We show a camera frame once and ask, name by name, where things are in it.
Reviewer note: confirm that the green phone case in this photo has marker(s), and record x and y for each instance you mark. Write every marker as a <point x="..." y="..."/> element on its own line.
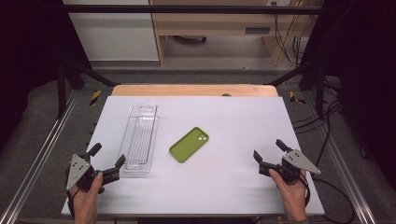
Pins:
<point x="188" y="145"/>

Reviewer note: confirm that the person's right hand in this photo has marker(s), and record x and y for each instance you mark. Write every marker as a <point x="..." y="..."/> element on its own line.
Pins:
<point x="292" y="199"/>

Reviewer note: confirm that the black metal stand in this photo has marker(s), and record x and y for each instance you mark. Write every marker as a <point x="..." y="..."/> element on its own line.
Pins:
<point x="320" y="93"/>
<point x="61" y="93"/>

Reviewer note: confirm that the aluminium rail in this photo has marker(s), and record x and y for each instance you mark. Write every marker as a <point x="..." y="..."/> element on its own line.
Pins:
<point x="342" y="168"/>
<point x="40" y="158"/>

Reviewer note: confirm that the yellow black tape strip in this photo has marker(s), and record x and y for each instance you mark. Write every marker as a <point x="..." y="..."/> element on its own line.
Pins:
<point x="95" y="97"/>
<point x="293" y="97"/>

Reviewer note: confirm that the black metal crossbar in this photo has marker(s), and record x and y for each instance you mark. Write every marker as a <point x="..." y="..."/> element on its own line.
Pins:
<point x="186" y="9"/>

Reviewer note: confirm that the wooden desk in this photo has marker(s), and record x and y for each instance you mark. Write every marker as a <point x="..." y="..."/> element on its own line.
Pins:
<point x="211" y="23"/>

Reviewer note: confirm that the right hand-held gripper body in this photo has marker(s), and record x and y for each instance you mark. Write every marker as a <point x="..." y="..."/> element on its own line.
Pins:
<point x="295" y="161"/>

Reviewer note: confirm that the white table mat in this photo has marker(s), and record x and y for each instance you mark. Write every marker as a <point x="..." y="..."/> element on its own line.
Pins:
<point x="218" y="186"/>

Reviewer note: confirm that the clear plastic tray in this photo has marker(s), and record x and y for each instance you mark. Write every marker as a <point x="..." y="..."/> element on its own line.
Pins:
<point x="140" y="140"/>

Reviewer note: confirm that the white cabinet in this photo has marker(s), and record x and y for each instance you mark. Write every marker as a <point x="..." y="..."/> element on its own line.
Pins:
<point x="115" y="37"/>

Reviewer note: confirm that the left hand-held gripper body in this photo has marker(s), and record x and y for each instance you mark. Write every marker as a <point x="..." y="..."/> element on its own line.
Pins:
<point x="77" y="171"/>

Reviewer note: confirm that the person's left hand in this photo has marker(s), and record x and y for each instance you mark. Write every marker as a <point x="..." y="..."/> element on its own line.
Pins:
<point x="84" y="202"/>

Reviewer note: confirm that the black curtain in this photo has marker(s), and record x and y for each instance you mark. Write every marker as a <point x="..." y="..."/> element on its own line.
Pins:
<point x="28" y="62"/>
<point x="367" y="77"/>

